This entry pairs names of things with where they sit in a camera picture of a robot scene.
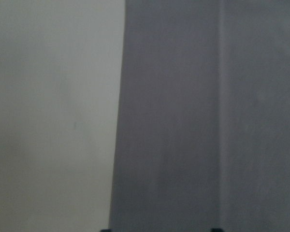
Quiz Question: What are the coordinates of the brown t-shirt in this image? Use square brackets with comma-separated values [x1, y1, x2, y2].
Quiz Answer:
[109, 0, 290, 232]

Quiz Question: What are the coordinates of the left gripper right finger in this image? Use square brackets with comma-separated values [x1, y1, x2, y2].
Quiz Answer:
[210, 228, 222, 232]

